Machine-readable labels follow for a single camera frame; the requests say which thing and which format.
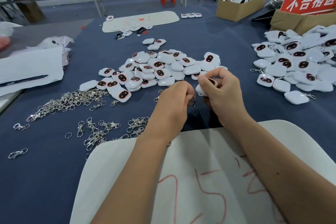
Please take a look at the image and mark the person's left hand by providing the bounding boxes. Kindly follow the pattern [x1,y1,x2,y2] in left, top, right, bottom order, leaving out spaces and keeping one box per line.
[144,80,196,143]

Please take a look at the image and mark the person's right hand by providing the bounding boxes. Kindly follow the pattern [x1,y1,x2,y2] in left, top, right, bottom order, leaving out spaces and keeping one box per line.
[195,67,249,127]

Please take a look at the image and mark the white tag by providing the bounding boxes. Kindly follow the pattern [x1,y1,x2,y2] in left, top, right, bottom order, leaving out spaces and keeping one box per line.
[195,77,218,97]

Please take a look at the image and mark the person's left forearm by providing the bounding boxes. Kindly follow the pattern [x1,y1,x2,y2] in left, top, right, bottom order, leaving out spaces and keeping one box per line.
[92,134,182,224]

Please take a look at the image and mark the person's right forearm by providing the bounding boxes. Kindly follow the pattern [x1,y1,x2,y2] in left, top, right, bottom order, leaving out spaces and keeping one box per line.
[226,116,336,224]

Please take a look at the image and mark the white foam board red marks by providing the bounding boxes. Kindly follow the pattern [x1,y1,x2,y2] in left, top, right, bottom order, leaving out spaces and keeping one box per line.
[70,120,336,224]

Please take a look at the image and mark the long white foam board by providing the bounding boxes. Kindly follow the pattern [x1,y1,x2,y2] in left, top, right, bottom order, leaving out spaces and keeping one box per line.
[102,11,180,33]

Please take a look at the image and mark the flat brown cardboard box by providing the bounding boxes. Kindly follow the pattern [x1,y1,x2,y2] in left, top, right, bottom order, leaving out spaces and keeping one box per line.
[270,9,336,35]

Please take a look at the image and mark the white paper sheet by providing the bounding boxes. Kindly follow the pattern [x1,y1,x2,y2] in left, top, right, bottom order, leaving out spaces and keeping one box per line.
[0,47,65,97]

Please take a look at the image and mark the black pen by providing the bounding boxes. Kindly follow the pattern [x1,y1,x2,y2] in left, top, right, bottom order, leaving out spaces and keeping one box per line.
[0,75,49,87]

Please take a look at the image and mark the orange bag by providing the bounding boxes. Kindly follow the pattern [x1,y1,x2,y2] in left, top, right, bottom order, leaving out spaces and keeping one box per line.
[0,35,11,51]

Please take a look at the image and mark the white plastic bag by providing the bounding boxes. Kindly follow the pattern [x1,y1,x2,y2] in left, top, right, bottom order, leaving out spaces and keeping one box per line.
[0,22,23,37]

